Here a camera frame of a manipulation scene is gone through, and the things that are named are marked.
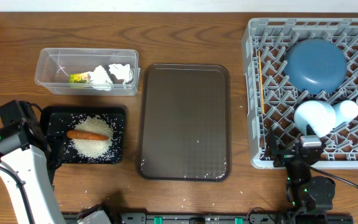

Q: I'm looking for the light blue bowl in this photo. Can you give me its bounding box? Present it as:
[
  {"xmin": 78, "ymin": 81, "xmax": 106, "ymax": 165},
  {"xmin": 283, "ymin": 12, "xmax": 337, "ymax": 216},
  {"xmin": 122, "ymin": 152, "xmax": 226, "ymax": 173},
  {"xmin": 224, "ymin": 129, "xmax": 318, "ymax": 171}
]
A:
[{"xmin": 293, "ymin": 100, "xmax": 336, "ymax": 138}]

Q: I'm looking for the orange carrot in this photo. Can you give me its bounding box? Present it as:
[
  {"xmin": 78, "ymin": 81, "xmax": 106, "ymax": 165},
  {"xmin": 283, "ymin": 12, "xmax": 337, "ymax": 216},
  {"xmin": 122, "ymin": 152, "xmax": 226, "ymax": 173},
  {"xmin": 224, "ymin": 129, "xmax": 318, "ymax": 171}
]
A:
[{"xmin": 67, "ymin": 130, "xmax": 109, "ymax": 141}]

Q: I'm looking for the dark blue plate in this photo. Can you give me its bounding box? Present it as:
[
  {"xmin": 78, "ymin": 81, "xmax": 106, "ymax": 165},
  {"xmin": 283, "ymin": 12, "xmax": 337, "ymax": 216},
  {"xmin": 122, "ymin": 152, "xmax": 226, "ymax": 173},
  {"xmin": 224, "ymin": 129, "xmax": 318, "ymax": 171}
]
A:
[{"xmin": 284, "ymin": 39, "xmax": 347, "ymax": 95}]

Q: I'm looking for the clear plastic bin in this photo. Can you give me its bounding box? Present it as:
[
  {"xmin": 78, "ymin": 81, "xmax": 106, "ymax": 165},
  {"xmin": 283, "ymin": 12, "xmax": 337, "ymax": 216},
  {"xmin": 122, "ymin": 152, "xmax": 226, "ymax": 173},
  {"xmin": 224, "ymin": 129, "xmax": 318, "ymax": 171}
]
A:
[{"xmin": 35, "ymin": 48, "xmax": 140, "ymax": 96}]

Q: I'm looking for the grey plastic dishwasher rack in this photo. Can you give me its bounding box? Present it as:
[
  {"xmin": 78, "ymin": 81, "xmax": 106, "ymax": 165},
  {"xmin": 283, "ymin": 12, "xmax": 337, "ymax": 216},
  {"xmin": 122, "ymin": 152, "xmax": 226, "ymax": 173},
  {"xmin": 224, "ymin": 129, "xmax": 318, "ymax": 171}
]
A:
[{"xmin": 241, "ymin": 18, "xmax": 358, "ymax": 169}]

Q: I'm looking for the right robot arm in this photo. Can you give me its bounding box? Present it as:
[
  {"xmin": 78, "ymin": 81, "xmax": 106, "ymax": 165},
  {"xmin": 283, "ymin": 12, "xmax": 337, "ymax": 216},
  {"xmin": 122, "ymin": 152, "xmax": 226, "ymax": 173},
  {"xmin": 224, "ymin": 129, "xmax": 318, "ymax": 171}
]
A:
[{"xmin": 265, "ymin": 126, "xmax": 336, "ymax": 223}]

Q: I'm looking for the light blue cup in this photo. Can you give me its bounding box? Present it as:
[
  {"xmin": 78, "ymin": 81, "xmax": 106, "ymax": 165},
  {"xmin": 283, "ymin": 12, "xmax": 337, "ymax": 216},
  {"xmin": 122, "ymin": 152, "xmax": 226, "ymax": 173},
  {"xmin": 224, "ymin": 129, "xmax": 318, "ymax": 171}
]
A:
[{"xmin": 333, "ymin": 100, "xmax": 358, "ymax": 126}]

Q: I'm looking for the pile of white rice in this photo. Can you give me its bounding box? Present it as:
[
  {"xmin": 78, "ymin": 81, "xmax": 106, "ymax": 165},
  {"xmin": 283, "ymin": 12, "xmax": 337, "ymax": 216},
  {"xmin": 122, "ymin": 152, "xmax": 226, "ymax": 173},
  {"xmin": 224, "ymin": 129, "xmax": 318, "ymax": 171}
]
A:
[{"xmin": 48, "ymin": 113, "xmax": 124, "ymax": 162}]

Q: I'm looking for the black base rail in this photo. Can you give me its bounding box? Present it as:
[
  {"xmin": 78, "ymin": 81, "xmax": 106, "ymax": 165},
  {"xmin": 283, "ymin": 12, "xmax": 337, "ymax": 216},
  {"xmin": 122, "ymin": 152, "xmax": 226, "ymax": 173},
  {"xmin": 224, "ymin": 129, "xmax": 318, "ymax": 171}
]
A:
[{"xmin": 62, "ymin": 212, "xmax": 354, "ymax": 224}]

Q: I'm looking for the white paper napkin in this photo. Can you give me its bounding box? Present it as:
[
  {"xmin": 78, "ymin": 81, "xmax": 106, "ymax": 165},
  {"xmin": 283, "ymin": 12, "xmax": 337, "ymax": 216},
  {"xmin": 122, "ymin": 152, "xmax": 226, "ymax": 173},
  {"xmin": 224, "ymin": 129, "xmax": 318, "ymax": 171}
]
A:
[{"xmin": 89, "ymin": 65, "xmax": 112, "ymax": 91}]

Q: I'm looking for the dark brown serving tray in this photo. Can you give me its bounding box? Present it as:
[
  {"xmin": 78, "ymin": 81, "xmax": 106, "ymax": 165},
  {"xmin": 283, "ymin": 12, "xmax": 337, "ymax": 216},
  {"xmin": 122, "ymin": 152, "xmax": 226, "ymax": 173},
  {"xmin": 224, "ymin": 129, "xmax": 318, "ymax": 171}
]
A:
[{"xmin": 136, "ymin": 63, "xmax": 231, "ymax": 182}]

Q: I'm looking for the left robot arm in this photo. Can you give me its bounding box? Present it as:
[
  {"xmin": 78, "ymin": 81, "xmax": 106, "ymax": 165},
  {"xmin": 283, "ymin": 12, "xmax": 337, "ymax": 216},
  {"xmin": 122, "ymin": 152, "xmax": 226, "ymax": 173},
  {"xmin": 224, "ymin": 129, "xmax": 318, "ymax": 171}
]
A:
[{"xmin": 0, "ymin": 100, "xmax": 113, "ymax": 224}]

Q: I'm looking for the green yellow snack wrapper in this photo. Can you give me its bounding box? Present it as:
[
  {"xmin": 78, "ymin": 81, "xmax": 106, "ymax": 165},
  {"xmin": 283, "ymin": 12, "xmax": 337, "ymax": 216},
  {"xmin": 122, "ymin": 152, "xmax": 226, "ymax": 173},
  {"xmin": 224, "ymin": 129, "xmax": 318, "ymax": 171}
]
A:
[{"xmin": 69, "ymin": 72, "xmax": 90, "ymax": 84}]

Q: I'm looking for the black plastic tray bin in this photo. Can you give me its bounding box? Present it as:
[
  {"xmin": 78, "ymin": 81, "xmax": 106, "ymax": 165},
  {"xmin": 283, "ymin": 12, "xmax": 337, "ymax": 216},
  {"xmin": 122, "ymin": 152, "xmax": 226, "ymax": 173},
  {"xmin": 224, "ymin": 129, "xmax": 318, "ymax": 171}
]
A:
[{"xmin": 40, "ymin": 106, "xmax": 126, "ymax": 165}]

